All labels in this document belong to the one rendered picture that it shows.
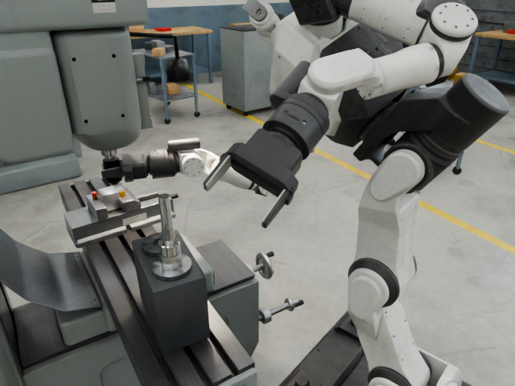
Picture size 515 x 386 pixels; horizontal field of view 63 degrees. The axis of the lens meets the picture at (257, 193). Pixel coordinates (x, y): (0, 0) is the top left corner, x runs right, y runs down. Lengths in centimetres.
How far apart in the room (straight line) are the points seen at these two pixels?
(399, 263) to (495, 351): 156
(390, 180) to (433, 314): 180
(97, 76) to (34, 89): 15
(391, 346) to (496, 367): 132
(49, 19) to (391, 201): 85
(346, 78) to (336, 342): 109
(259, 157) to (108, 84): 60
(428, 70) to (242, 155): 36
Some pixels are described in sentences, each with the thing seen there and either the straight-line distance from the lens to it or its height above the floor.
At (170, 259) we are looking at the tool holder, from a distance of 95.
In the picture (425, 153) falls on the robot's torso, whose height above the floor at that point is 141.
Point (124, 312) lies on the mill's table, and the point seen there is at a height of 96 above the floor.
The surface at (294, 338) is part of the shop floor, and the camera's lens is 241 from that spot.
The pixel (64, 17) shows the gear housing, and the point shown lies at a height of 166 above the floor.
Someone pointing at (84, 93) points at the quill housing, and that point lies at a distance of 113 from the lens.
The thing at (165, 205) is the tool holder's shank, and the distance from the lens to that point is 89.
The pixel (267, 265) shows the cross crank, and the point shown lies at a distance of 173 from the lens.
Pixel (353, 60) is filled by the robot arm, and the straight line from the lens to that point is 73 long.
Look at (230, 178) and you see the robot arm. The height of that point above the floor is 117.
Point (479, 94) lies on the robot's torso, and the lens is 92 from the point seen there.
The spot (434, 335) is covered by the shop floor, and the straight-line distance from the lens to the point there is 259.
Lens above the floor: 175
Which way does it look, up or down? 28 degrees down
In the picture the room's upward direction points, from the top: straight up
